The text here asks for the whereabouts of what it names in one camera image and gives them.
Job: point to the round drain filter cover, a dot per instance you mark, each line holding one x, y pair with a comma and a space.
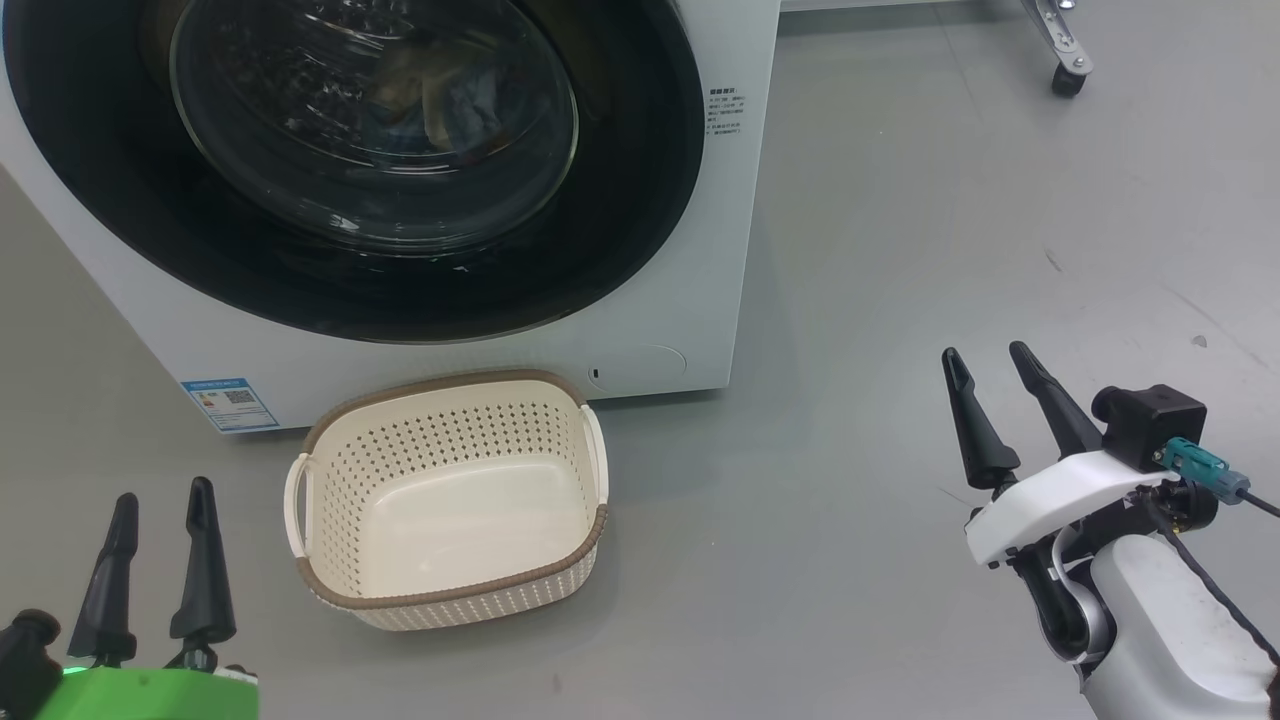
640, 368

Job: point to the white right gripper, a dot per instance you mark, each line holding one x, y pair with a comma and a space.
1055, 500

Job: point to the white front-load washing machine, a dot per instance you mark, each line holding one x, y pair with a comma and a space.
680, 300

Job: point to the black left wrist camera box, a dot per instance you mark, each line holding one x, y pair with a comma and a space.
25, 660

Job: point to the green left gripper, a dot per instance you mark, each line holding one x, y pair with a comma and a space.
150, 695

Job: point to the blue energy label sticker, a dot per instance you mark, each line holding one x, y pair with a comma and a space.
230, 405

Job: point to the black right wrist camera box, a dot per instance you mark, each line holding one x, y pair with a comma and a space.
1150, 425

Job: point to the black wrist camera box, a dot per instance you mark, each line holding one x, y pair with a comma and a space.
25, 660
1150, 425

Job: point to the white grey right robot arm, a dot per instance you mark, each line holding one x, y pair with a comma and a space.
1165, 630

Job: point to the metal stand leg with caster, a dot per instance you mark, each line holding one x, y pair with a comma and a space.
1060, 45

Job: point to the blue garment with cream lining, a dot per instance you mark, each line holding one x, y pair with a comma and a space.
440, 100

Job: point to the cream perforated laundry basket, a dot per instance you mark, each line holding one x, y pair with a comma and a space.
450, 520

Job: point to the round black glass washer door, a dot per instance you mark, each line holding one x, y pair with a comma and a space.
100, 200

